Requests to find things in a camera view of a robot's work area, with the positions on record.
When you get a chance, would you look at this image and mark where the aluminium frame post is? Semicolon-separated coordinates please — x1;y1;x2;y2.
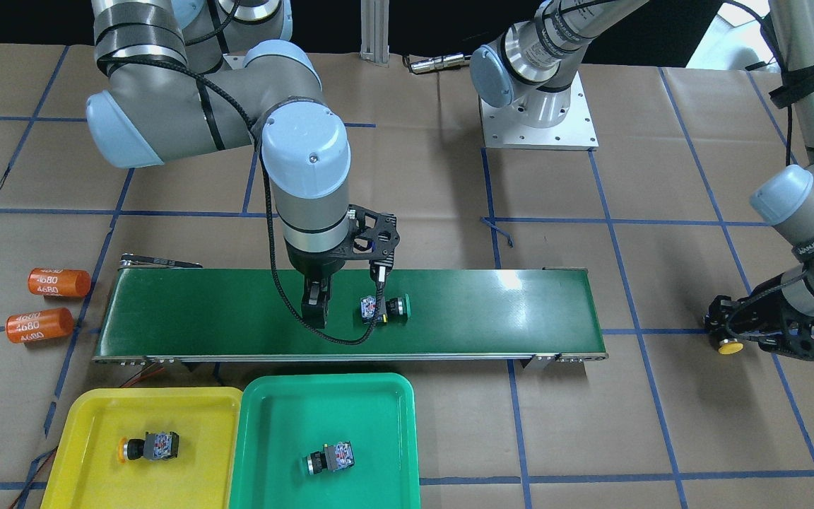
359;0;390;67

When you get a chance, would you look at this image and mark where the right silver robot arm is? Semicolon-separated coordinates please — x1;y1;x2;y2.
86;1;351;328

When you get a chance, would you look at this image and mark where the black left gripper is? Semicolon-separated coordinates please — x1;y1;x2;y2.
704;293;814;361

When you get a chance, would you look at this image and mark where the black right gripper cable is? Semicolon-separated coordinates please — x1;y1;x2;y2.
100;57;390;346

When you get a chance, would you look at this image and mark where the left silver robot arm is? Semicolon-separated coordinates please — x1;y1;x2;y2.
468;1;814;361

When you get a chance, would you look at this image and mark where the red thin wire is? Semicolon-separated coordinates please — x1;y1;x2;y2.
15;362;167;509

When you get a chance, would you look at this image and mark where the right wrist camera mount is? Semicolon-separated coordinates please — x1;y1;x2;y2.
345;205;400;281

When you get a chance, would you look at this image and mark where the yellow push button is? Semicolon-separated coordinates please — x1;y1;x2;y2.
714;339;744;356
117;431;180;463

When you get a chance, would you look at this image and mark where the green conveyor belt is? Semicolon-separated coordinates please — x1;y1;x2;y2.
93;265;608;364

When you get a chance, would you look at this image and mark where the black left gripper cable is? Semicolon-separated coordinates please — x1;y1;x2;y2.
725;0;810;340

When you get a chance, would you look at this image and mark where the yellow plastic tray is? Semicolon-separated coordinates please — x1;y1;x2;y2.
42;387;242;508

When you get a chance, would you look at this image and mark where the green push button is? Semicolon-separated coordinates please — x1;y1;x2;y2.
305;441;355;476
360;293;411;323

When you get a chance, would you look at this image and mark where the green plastic tray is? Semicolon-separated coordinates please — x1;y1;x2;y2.
228;373;421;508

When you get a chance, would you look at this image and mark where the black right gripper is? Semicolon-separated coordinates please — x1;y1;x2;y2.
285;244;346;329

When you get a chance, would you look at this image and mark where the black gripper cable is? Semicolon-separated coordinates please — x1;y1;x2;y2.
725;0;810;340
100;57;390;346

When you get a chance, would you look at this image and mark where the orange 4680 cylinder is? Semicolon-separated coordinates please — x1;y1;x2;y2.
27;267;93;298
4;308;75;344

